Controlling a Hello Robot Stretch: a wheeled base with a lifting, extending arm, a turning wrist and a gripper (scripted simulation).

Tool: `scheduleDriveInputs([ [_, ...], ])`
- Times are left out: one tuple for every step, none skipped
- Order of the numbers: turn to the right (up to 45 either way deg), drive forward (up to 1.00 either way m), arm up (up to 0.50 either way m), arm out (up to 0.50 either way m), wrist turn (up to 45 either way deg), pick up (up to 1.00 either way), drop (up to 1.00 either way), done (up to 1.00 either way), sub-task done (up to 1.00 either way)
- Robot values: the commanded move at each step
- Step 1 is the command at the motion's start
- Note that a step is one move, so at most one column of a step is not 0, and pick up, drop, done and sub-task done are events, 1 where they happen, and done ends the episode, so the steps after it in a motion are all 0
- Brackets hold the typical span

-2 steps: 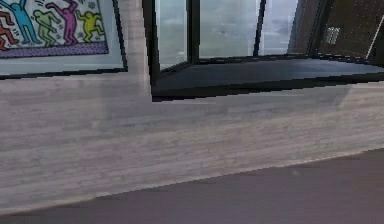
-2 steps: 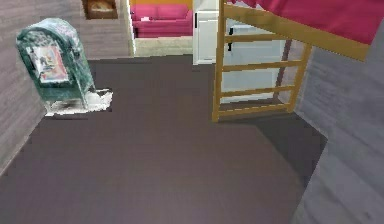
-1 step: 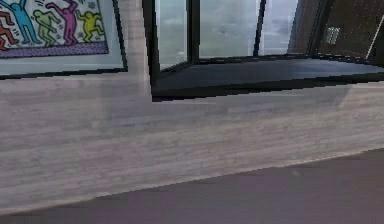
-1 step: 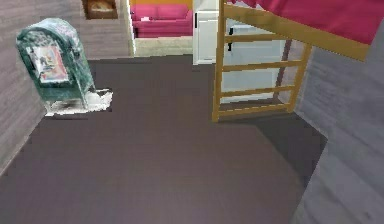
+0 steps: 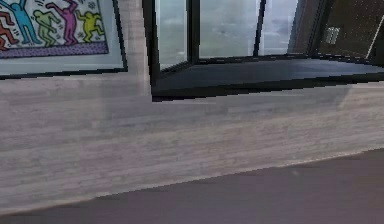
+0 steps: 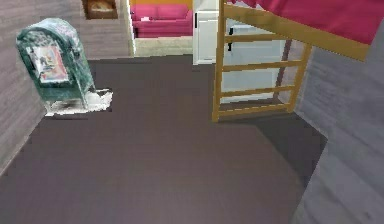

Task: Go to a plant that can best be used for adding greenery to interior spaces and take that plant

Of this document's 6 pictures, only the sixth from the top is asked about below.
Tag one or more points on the brown framed picture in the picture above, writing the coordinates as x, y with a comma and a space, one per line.
100, 9

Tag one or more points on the green mailbox with poster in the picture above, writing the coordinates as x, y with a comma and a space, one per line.
56, 60

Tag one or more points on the pink sofa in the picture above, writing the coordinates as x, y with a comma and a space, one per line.
161, 20

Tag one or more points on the wooden bed with pink cover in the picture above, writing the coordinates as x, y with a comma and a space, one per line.
300, 23

